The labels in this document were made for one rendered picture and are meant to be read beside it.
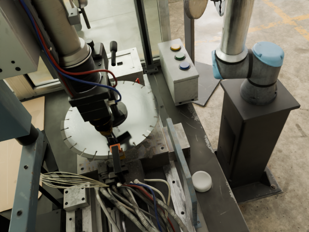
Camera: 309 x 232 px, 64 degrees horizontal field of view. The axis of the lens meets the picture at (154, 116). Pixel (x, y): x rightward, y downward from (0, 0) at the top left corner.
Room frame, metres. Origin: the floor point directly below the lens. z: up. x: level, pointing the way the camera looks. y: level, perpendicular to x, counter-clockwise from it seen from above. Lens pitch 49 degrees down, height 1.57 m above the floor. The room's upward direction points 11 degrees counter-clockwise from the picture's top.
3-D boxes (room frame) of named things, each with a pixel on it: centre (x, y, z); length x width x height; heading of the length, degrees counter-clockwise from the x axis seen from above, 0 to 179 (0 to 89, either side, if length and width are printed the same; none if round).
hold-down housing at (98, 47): (0.51, 0.11, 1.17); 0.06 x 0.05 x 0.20; 175
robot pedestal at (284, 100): (0.72, -0.47, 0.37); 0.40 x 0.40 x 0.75; 4
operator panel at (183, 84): (0.88, -0.15, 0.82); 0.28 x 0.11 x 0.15; 4
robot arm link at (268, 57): (0.72, -0.46, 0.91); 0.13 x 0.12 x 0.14; 76
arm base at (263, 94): (0.72, -0.47, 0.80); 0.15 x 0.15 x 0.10
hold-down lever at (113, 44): (0.55, 0.09, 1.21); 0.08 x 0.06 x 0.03; 4
